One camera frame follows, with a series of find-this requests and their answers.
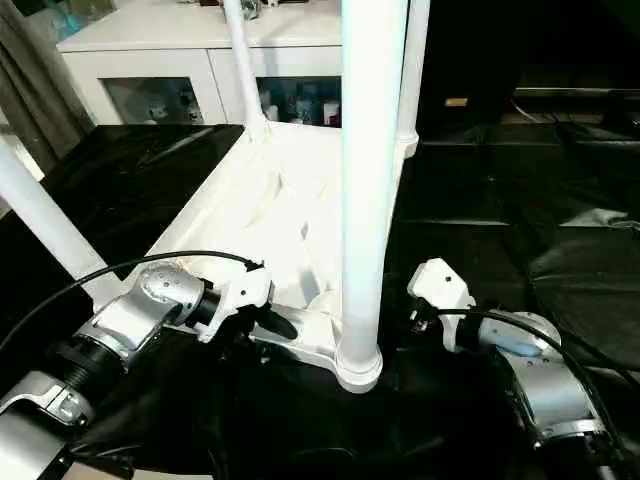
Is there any white plastic table top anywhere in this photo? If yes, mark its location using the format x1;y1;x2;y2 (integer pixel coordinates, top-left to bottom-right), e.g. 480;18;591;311
92;121;420;397

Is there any black table mat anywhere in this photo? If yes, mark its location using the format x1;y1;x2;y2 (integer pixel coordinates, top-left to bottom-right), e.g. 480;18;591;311
0;121;640;480

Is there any black low side table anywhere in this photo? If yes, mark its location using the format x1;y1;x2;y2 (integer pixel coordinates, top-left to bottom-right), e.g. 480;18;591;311
509;84;640;127

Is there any white glass-door cabinet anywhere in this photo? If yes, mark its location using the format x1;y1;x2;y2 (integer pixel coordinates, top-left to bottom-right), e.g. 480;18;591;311
54;0;352;127

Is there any grey curtain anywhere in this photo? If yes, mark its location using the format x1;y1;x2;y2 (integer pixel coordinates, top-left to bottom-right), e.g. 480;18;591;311
0;0;97;172

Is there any teal white plastic package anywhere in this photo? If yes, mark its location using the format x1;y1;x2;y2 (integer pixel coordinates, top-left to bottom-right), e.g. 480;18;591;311
52;0;89;32

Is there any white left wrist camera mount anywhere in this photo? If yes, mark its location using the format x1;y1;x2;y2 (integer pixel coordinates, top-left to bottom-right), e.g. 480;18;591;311
196;259;275;345

